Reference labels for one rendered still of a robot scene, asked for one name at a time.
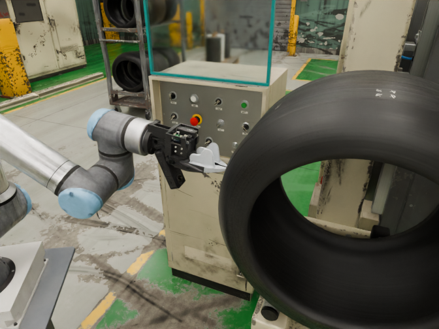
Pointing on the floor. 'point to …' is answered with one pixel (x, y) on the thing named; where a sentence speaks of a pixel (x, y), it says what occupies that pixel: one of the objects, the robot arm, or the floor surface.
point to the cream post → (379, 43)
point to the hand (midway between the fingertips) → (222, 170)
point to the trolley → (129, 70)
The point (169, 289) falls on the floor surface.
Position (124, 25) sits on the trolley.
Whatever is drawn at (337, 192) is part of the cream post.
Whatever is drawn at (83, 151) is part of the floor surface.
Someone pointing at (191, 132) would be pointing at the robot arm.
